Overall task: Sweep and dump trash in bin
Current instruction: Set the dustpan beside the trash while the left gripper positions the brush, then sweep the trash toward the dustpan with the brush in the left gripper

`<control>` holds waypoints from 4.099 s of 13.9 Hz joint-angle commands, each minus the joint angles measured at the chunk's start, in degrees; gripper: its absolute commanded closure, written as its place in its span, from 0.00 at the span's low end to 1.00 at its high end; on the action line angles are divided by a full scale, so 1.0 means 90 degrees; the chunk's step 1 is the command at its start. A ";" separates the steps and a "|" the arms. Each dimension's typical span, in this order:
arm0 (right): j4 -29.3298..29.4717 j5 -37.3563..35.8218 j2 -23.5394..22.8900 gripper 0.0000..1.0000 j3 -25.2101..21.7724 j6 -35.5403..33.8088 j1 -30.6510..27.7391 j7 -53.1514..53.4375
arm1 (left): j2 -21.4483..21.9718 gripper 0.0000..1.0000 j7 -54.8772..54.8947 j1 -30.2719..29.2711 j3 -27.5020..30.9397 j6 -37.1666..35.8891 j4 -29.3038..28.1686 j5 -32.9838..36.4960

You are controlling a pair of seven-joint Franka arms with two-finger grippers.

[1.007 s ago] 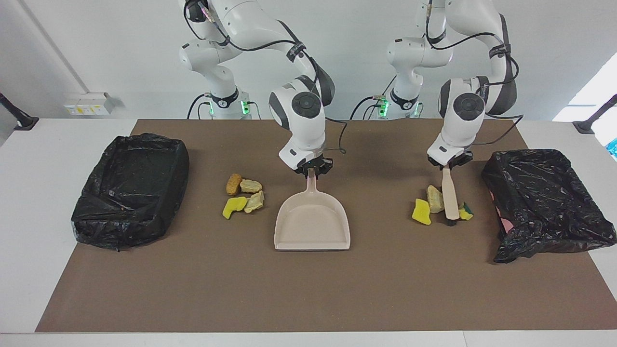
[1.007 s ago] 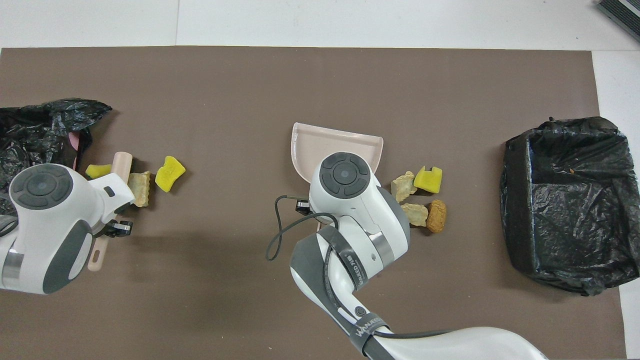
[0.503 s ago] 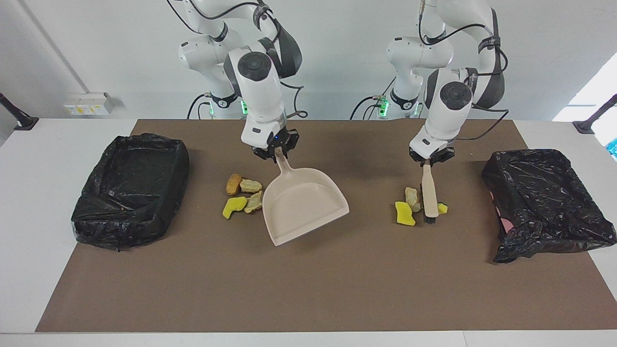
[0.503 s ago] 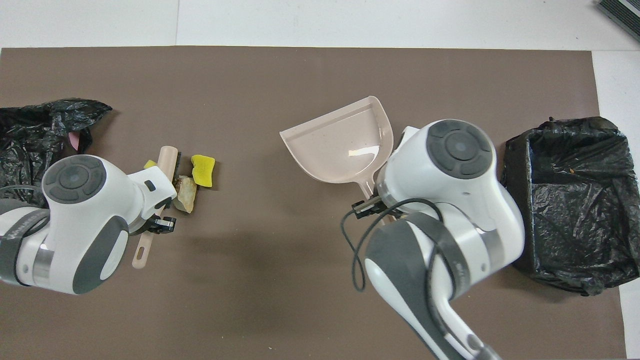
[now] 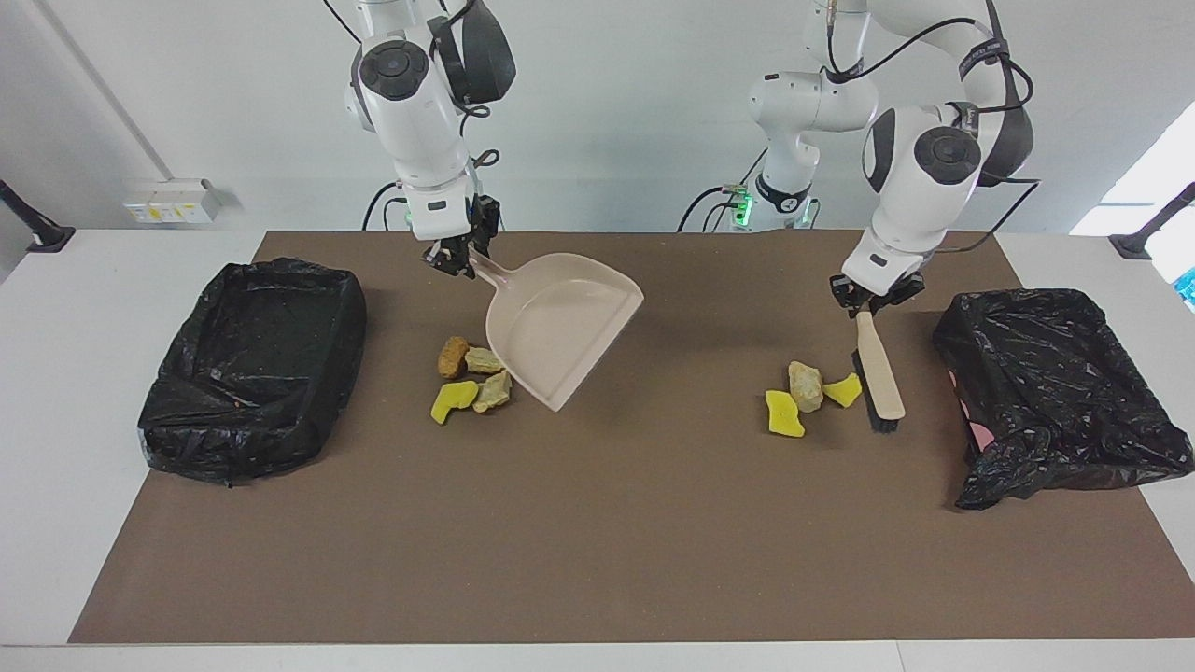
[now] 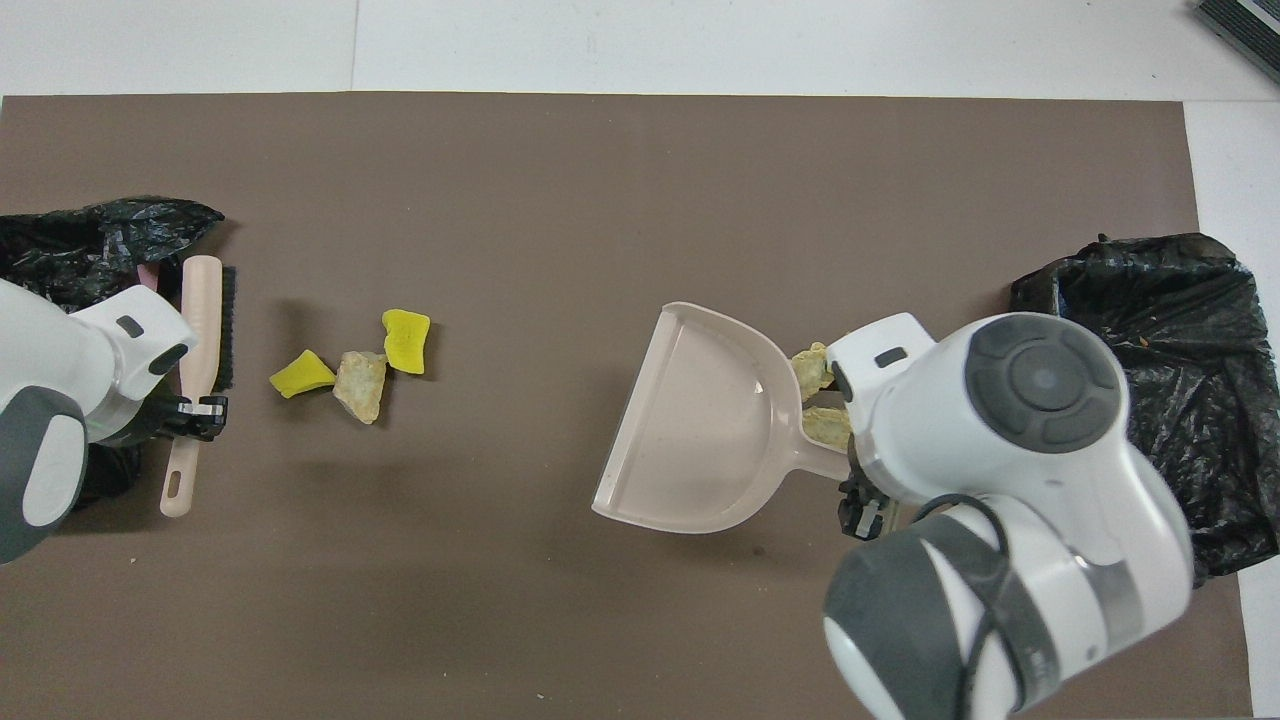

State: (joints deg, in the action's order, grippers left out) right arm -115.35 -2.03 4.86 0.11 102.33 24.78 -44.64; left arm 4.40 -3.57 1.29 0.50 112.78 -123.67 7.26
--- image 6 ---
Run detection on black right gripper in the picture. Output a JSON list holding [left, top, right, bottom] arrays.
[[837, 440, 894, 542]]

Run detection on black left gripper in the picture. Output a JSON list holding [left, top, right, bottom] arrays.
[[140, 395, 230, 447]]

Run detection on beige hand brush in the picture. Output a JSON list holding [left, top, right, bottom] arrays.
[[160, 256, 237, 518]]

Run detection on beige oval foam piece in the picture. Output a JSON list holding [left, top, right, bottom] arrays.
[[803, 405, 853, 448]]

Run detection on yellow wedge sponge piece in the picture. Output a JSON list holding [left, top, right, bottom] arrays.
[[269, 349, 337, 399]]

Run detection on beige layered foam piece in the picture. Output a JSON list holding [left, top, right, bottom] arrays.
[[792, 342, 836, 403]]

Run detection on beige rock-like foam chunk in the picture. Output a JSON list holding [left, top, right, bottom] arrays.
[[333, 350, 388, 425]]

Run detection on beige plastic dustpan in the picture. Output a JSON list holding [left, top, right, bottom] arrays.
[[591, 302, 851, 534]]

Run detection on long yellow green sponge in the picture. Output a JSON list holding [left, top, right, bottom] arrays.
[[382, 309, 432, 376]]

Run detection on pink bin with black bag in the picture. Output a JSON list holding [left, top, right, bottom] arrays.
[[0, 197, 226, 509]]

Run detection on brown table mat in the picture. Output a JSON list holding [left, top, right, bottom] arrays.
[[0, 92, 1253, 720]]

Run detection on grey ribbed device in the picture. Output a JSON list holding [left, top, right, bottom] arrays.
[[1195, 0, 1280, 86]]

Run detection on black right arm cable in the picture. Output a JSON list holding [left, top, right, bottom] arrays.
[[912, 493, 1031, 720]]

